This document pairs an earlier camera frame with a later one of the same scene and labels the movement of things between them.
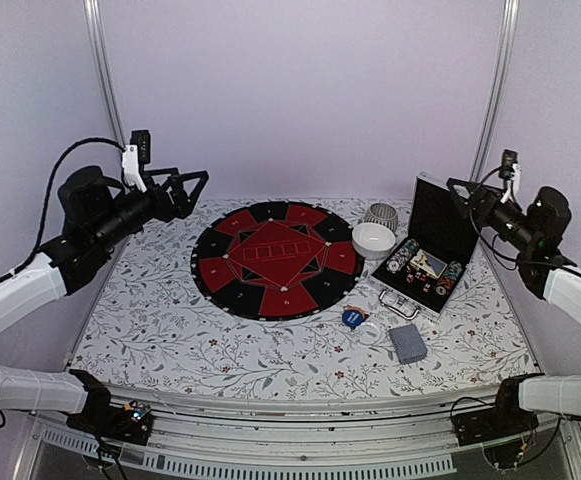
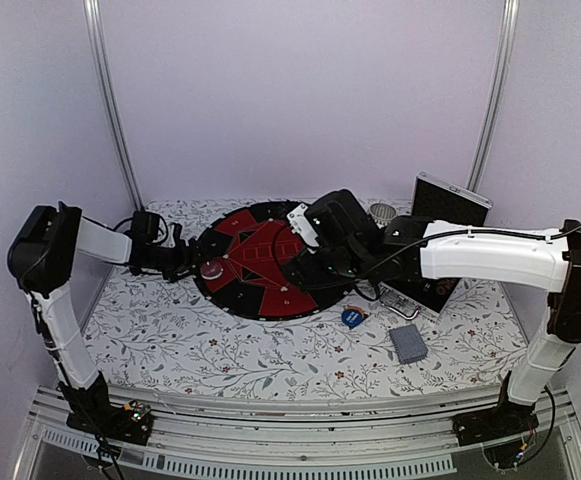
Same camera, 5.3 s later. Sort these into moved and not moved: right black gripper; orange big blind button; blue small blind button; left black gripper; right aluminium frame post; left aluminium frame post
Moved: right black gripper; left black gripper
Not moved: right aluminium frame post; blue small blind button; orange big blind button; left aluminium frame post
